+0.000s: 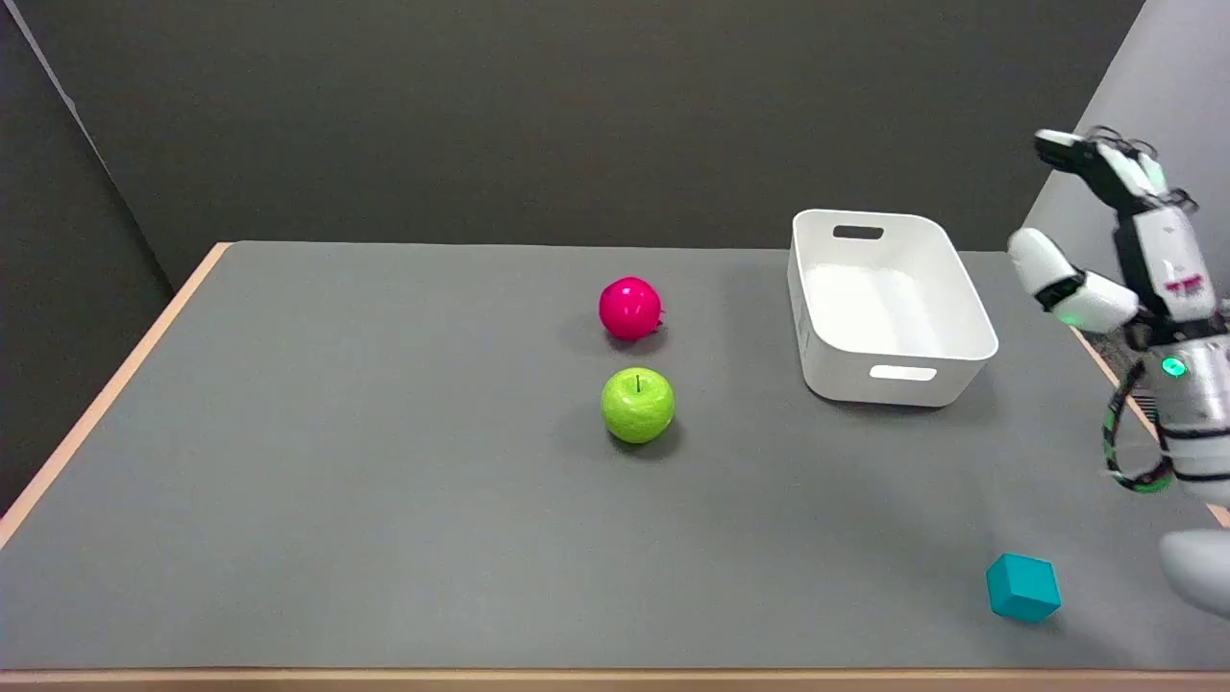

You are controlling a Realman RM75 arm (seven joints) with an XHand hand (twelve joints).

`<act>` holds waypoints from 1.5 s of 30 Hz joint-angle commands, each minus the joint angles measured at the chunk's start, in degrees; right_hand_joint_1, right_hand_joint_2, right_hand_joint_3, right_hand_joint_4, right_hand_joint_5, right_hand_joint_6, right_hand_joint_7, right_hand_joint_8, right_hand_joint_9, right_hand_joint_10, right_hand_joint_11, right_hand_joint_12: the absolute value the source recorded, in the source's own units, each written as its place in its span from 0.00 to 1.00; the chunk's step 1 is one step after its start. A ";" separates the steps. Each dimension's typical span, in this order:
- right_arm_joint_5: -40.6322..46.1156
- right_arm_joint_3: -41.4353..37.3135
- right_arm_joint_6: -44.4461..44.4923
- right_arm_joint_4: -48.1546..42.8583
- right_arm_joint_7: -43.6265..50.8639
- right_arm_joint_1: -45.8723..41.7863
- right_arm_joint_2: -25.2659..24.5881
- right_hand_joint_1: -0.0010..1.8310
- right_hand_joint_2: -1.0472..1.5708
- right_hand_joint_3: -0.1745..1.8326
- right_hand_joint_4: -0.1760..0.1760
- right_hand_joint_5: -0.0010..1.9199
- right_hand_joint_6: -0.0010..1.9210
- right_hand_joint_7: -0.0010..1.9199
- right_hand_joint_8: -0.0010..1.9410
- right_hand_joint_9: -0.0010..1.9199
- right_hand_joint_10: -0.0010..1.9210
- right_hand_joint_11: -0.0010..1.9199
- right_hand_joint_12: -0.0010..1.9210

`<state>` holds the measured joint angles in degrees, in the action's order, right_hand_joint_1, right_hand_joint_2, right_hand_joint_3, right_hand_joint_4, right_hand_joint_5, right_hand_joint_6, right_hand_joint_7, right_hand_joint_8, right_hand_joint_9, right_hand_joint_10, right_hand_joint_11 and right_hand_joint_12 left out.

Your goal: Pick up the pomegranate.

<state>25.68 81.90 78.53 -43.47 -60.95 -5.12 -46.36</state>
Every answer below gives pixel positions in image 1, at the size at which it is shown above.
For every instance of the teal cube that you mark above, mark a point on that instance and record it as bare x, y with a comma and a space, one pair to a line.
1022, 586

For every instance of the green apple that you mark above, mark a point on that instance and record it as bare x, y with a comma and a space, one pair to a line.
637, 405

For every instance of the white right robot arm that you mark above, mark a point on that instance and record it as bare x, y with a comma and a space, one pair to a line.
1198, 413

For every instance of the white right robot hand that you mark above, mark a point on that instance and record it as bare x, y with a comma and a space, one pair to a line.
1161, 252

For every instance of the red pomegranate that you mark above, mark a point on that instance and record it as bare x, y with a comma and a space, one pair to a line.
629, 308

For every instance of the white plastic bin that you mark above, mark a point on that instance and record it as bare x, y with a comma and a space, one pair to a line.
889, 308

